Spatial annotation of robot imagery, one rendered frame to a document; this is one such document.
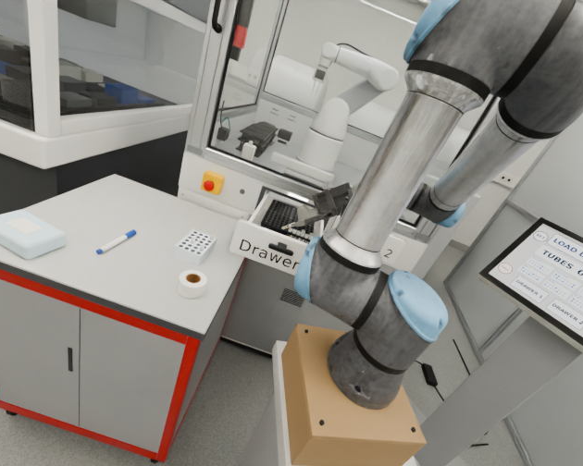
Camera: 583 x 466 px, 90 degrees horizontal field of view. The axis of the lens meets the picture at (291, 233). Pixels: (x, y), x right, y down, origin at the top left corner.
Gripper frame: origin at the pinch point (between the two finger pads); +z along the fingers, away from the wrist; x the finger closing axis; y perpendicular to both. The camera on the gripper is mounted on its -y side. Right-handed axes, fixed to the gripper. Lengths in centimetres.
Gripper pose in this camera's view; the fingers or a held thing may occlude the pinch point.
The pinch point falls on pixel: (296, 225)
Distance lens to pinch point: 93.5
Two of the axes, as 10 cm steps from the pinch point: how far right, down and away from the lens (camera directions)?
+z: -9.1, 3.1, 2.8
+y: -3.5, -9.3, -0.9
